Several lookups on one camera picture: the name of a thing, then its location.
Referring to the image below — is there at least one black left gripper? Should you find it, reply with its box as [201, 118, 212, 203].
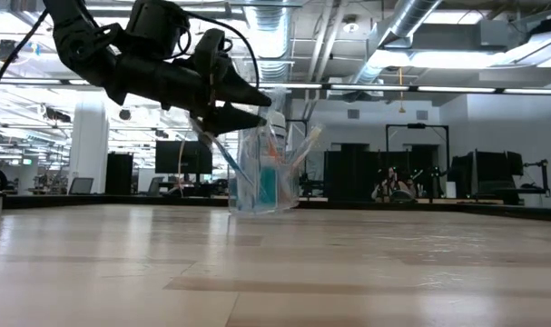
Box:
[104, 27, 273, 137]

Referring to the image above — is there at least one orange toothbrush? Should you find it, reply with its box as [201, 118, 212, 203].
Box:
[263, 85, 286, 183]
[288, 123, 324, 172]

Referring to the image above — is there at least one teal mouthwash bottle white cap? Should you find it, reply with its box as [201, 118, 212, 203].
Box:
[256, 165, 279, 205]

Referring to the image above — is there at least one clear acrylic organizer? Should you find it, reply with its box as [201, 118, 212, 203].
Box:
[227, 126, 302, 215]

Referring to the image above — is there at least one black robot station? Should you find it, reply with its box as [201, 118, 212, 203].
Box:
[450, 149, 551, 205]

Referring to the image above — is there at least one black monitor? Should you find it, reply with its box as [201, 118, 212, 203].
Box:
[154, 140, 214, 175]

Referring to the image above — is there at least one black cabinet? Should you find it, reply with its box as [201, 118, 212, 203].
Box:
[104, 152, 134, 196]

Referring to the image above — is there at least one white square pillar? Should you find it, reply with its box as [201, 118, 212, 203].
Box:
[68, 102, 111, 195]

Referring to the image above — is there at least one person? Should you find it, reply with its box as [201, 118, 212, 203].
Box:
[369, 166, 417, 203]

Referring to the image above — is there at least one grey open laptop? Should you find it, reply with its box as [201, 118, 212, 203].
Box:
[68, 176, 94, 195]

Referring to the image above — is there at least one grey ventilation box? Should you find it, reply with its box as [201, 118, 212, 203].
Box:
[410, 20, 512, 52]

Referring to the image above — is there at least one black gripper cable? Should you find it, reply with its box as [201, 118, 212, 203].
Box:
[179, 8, 261, 90]

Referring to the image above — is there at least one wide silver air duct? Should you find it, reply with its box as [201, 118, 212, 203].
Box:
[245, 0, 299, 87]

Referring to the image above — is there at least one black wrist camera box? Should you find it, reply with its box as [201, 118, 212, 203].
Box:
[127, 0, 191, 58]

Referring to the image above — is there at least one black frame rig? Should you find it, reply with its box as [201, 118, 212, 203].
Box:
[385, 123, 451, 203]

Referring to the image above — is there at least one slim silver air duct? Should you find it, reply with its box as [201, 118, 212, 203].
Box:
[347, 0, 444, 99]

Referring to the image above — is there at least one ceiling light rail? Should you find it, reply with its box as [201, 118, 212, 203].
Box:
[0, 77, 551, 96]

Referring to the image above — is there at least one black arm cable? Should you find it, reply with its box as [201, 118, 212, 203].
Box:
[0, 8, 50, 99]

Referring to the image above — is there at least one black ceiling cable reel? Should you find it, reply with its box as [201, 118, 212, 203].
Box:
[0, 39, 20, 64]

